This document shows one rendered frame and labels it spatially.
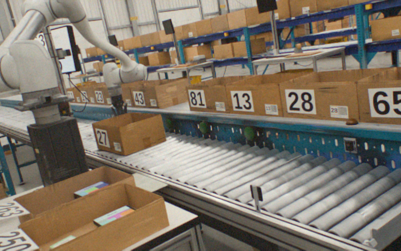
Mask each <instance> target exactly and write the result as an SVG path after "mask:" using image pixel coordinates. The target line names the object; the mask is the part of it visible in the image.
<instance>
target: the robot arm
mask: <svg viewBox="0 0 401 251"><path fill-rule="evenodd" d="M21 14H22V16H23V18H22V20H21V21H20V22H19V23H18V25H17V26H16V27H15V28H14V30H13V31H12V32H11V33H10V35H9V36H8V37H7V38H6V39H5V41H4V42H3V43H2V44H1V46H0V92H6V91H11V90H15V89H20V91H21V95H22V102H20V103H18V105H19V106H22V107H24V108H28V107H32V106H37V105H42V104H46V103H51V102H55V101H60V100H66V99H68V96H67V95H62V94H61V93H60V90H59V87H58V83H57V77H56V72H55V68H54V65H53V62H52V59H51V57H50V54H49V53H48V51H47V49H46V48H45V46H44V45H43V44H42V43H40V42H39V41H38V40H35V38H36V37H37V35H38V34H39V32H40V31H41V29H42V28H45V27H47V26H48V25H49V24H51V23H53V22H54V21H55V20H58V19H61V18H67V19H69V21H70V22H71V23H72V24H73V26H74V27H75V28H76V29H77V30H78V31H79V33H80V34H81V35H82V36H83V37H84V38H85V39H86V40H87V41H88V42H89V43H91V44H92V45H94V46H96V47H98V48H99V49H101V50H103V51H105V52H107V53H109V54H111V55H112V56H114V57H116V58H118V59H119V60H120V61H121V62H122V66H121V68H118V67H117V65H116V64H115V63H114V62H113V63H107V64H105V65H104V66H103V76H104V81H105V84H106V85H107V88H108V92H109V95H110V96H111V100H112V105H111V107H109V108H110V109H111V110H112V112H113V114H114V116H115V117H116V116H119V115H123V114H126V113H127V105H128V103H125V102H124V101H123V97H122V94H121V93H122V88H121V84H122V83H131V82H136V81H140V80H142V79H144V78H145V77H146V76H147V69H146V67H145V66H144V65H142V64H137V63H136V62H135V61H132V60H131V59H130V58H129V57H128V56H127V55H126V54H125V53H124V52H122V51H121V50H119V49H118V48H116V47H114V46H113V45H111V44H109V43H108V42H106V41H105V40H103V39H101V38H100V37H98V36H97V35H96V34H95V33H94V32H93V31H92V30H91V28H90V25H89V22H88V19H87V16H86V13H85V11H84V8H83V6H82V4H81V3H80V1H79V0H26V1H25V2H24V3H23V4H22V5H21ZM123 105H124V111H123ZM114 107H115V108H116V111H117V114H116V112H115V110H114ZM120 113H121V114H120Z"/></svg>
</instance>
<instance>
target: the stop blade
mask: <svg viewBox="0 0 401 251"><path fill-rule="evenodd" d="M300 157H302V155H300V156H298V157H296V158H294V159H291V160H289V161H287V162H285V163H283V164H281V165H279V166H277V167H275V168H273V169H271V170H268V171H266V172H264V173H262V174H260V175H258V176H256V177H254V178H252V179H250V180H248V181H245V182H243V183H241V184H239V185H237V186H235V187H233V188H231V189H229V190H227V191H225V192H223V195H224V194H226V193H228V192H230V191H232V190H234V189H236V188H238V187H240V186H242V185H245V184H247V183H249V182H251V181H253V180H255V179H257V178H259V177H261V176H263V175H265V174H267V173H269V172H271V171H273V170H275V169H278V168H280V167H282V166H284V165H286V164H288V163H290V162H292V161H294V160H296V159H298V158H300Z"/></svg>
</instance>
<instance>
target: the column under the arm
mask: <svg viewBox="0 0 401 251"><path fill-rule="evenodd" d="M27 131H28V134H29V137H30V141H31V144H32V148H33V151H34V155H35V158H36V162H37V165H38V168H39V172H40V176H41V179H42V183H43V186H44V187H46V186H49V185H52V184H54V183H57V182H60V181H63V180H65V179H68V178H71V177H74V176H77V175H79V174H82V173H85V172H88V171H90V170H89V166H88V162H87V158H86V154H85V150H84V146H83V142H82V139H81V135H80V131H79V127H78V123H77V120H76V118H73V117H67V116H62V117H61V120H59V121H56V122H52V123H48V124H42V125H36V123H34V124H30V125H27ZM38 189H39V188H37V189H36V190H38Z"/></svg>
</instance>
